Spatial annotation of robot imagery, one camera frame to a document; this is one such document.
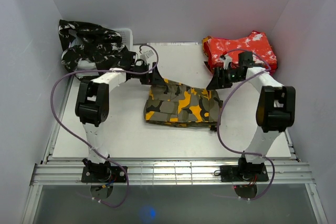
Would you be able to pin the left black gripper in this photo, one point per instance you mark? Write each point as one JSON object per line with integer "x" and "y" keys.
{"x": 154, "y": 78}

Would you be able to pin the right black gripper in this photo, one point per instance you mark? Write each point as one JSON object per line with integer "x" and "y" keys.
{"x": 216, "y": 83}

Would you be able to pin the orange green camouflage trousers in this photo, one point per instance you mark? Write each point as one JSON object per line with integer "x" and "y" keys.
{"x": 179, "y": 105}

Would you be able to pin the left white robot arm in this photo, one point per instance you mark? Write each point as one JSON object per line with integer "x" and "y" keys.
{"x": 93, "y": 105}

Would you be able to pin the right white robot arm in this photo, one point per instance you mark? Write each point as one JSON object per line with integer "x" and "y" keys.
{"x": 274, "y": 114}

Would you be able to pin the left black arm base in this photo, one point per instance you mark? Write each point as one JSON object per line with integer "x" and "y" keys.
{"x": 118, "y": 175}

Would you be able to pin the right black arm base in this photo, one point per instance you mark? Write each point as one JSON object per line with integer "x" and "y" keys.
{"x": 234, "y": 173}

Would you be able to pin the black white camouflage trousers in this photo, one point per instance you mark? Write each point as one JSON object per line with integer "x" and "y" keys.
{"x": 92, "y": 48}

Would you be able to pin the white plastic basket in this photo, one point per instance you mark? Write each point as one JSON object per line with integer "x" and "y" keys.
{"x": 126, "y": 35}

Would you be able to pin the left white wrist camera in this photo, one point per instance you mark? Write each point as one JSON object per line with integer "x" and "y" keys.
{"x": 146, "y": 55}

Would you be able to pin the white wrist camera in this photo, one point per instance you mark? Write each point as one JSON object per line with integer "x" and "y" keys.
{"x": 146, "y": 55}
{"x": 226, "y": 60}

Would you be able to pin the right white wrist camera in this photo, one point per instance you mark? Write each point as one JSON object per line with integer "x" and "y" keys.
{"x": 226, "y": 60}

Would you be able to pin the aluminium rail frame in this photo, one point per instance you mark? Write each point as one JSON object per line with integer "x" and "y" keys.
{"x": 194, "y": 172}

